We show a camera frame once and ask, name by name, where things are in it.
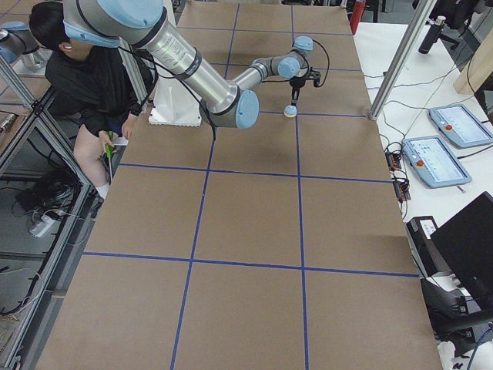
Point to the seated person in black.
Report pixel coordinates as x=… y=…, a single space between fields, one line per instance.
x=96 y=85

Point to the upper teach pendant tablet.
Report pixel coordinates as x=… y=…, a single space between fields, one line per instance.
x=460 y=126

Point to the white power strip on floor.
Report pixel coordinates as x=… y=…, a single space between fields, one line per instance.
x=41 y=226

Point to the black laptop computer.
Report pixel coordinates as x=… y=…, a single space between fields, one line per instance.
x=465 y=243

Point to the green handled tool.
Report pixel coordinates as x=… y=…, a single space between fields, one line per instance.
x=109 y=150

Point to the red bottle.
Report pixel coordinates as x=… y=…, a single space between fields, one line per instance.
x=355 y=18

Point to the black desktop box with label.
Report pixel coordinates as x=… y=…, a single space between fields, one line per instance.
x=426 y=256

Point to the black water bottle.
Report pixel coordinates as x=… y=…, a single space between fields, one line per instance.
x=432 y=35

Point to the lower teach pendant tablet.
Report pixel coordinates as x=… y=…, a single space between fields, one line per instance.
x=434 y=163

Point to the light blue service bell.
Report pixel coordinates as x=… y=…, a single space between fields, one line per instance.
x=290 y=111

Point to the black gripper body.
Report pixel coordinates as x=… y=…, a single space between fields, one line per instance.
x=296 y=84

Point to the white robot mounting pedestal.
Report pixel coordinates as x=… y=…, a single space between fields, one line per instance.
x=173 y=104

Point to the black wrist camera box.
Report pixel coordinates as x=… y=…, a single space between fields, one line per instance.
x=314 y=76

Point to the teach pendant tablet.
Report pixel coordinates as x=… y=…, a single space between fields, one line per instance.
x=460 y=126
x=434 y=163

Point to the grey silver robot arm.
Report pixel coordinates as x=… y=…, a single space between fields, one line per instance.
x=293 y=67
x=145 y=25

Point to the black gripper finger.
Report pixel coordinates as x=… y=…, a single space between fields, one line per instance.
x=295 y=96

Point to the aluminium vertical post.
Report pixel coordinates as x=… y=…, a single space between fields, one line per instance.
x=409 y=38

